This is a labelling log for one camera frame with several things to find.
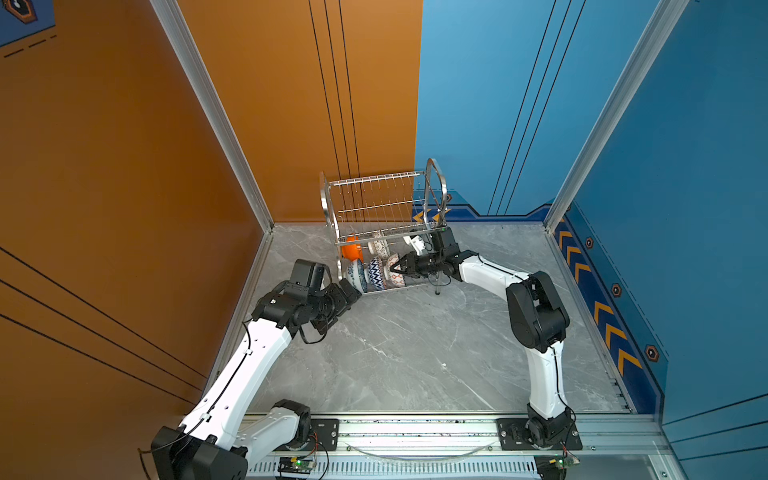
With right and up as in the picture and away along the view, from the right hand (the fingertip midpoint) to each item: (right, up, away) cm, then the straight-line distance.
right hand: (392, 270), depth 91 cm
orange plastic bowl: (-13, +6, +5) cm, 15 cm away
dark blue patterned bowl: (0, -3, 0) cm, 3 cm away
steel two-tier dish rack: (-2, +13, -9) cm, 15 cm away
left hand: (-10, -7, -15) cm, 19 cm away
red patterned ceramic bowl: (-5, -1, -2) cm, 5 cm away
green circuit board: (-24, -45, -20) cm, 55 cm away
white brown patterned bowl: (-4, +7, +5) cm, 10 cm away
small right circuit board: (+41, -44, -22) cm, 64 cm away
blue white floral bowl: (-12, -1, -2) cm, 12 cm away
